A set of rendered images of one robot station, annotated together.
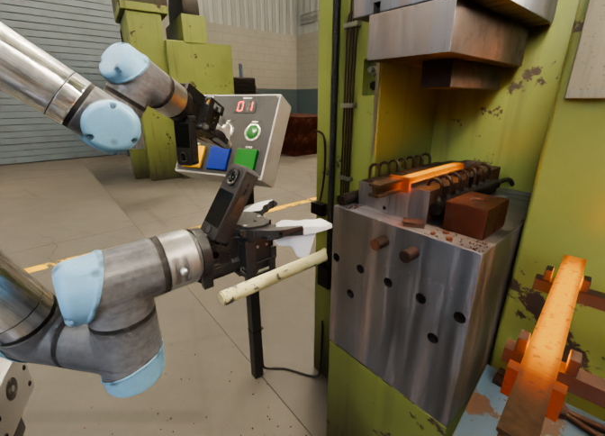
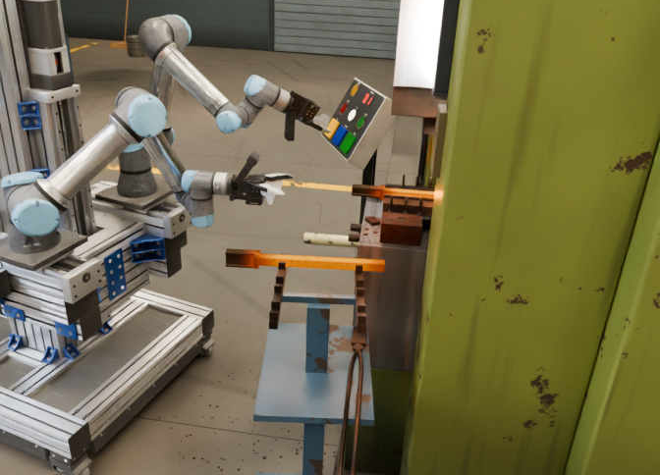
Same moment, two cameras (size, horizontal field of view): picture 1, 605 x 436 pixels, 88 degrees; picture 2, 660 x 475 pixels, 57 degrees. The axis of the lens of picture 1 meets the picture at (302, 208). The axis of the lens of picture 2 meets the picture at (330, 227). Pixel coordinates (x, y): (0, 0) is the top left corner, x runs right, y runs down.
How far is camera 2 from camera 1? 166 cm
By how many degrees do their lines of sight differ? 43
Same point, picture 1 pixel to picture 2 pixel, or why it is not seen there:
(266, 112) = (373, 109)
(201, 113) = (302, 109)
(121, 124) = (228, 123)
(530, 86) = not seen: hidden behind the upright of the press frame
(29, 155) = (357, 47)
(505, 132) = not seen: hidden behind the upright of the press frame
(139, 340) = (200, 206)
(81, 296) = (186, 182)
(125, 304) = (197, 190)
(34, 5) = not seen: outside the picture
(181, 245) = (220, 178)
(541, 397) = (246, 252)
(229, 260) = (243, 192)
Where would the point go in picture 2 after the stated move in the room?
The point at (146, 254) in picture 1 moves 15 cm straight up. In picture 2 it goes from (207, 177) to (205, 131)
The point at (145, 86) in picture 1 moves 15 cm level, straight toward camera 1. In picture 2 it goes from (259, 97) to (238, 107)
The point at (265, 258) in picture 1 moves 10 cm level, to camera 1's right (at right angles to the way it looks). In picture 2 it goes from (256, 198) to (275, 208)
